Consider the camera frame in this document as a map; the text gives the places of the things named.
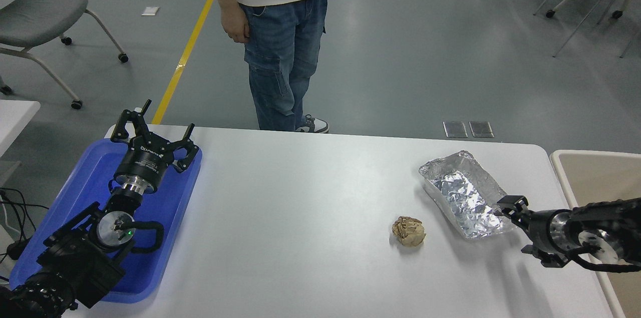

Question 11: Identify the crumpled tan paper ball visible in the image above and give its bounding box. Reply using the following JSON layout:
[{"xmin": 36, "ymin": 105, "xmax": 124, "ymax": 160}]
[{"xmin": 392, "ymin": 216, "xmax": 426, "ymax": 247}]

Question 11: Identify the blue plastic tray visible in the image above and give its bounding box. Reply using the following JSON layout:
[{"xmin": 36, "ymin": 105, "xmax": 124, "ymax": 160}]
[{"xmin": 9, "ymin": 138, "xmax": 203, "ymax": 304}]

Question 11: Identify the white side table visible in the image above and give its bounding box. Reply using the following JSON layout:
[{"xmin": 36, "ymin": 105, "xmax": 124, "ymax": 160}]
[{"xmin": 0, "ymin": 100, "xmax": 41, "ymax": 158}]

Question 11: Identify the metal floor plate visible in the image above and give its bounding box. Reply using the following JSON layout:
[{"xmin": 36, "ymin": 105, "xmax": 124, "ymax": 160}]
[
  {"xmin": 443, "ymin": 121, "xmax": 468, "ymax": 138},
  {"xmin": 469, "ymin": 121, "xmax": 494, "ymax": 138}
]

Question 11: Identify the silver foil tray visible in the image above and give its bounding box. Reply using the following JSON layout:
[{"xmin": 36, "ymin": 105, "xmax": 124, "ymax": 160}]
[{"xmin": 419, "ymin": 150, "xmax": 519, "ymax": 240}]

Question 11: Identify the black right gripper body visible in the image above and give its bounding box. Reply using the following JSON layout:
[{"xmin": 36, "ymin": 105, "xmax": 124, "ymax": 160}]
[{"xmin": 526, "ymin": 209, "xmax": 555, "ymax": 254}]

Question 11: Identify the grey wheeled chair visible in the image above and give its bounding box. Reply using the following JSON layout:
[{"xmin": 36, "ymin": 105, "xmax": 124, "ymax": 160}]
[{"xmin": 0, "ymin": 0, "xmax": 129, "ymax": 110}]

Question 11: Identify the person's right hand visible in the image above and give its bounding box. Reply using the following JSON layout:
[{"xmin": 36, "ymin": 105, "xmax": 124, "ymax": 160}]
[{"xmin": 220, "ymin": 4, "xmax": 250, "ymax": 44}]

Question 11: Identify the black power plug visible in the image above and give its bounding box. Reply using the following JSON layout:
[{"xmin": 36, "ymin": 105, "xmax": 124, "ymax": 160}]
[{"xmin": 5, "ymin": 238, "xmax": 32, "ymax": 261}]

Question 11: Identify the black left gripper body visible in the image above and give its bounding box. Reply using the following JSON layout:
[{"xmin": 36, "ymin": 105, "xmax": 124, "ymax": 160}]
[{"xmin": 114, "ymin": 136, "xmax": 176, "ymax": 193}]

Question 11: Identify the black cable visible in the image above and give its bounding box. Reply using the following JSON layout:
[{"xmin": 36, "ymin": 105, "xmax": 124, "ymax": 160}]
[{"xmin": 0, "ymin": 187, "xmax": 51, "ymax": 241}]

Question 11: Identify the large pale bin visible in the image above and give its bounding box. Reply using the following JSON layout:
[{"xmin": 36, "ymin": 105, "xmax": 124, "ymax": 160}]
[{"xmin": 549, "ymin": 150, "xmax": 641, "ymax": 318}]

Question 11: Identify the person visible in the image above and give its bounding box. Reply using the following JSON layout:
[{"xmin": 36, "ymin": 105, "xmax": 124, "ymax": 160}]
[{"xmin": 200, "ymin": 0, "xmax": 341, "ymax": 134}]

